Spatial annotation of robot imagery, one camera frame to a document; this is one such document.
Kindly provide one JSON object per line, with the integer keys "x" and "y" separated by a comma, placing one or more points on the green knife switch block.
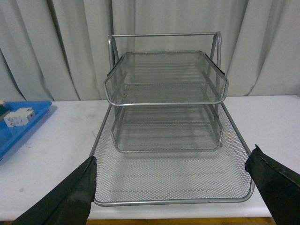
{"x": 4, "y": 111}

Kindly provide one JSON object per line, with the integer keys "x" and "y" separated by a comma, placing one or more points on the white circuit breaker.
{"x": 21, "y": 117}

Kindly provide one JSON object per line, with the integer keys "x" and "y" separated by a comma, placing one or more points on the blue plastic tray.
{"x": 9, "y": 136}

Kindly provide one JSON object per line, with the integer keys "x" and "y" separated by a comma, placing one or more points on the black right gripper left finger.
{"x": 69, "y": 203}

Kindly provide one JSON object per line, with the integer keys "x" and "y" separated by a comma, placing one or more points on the grey curtain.
{"x": 57, "y": 49}

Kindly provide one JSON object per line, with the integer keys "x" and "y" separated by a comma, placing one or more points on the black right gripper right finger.
{"x": 278, "y": 186}

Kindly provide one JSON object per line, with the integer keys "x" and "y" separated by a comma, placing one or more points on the silver mesh tiered rack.
{"x": 167, "y": 137}

